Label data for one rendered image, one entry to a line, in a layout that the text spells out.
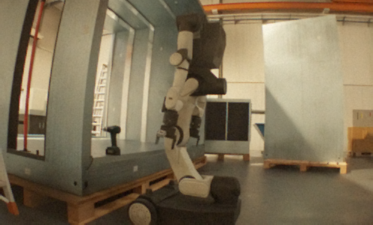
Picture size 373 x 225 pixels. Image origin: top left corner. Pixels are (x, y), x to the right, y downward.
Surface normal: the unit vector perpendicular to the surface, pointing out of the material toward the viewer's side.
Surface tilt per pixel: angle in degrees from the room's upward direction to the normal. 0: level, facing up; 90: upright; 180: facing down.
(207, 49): 90
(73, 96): 90
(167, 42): 90
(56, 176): 90
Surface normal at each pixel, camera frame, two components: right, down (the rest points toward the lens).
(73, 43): -0.26, -0.08
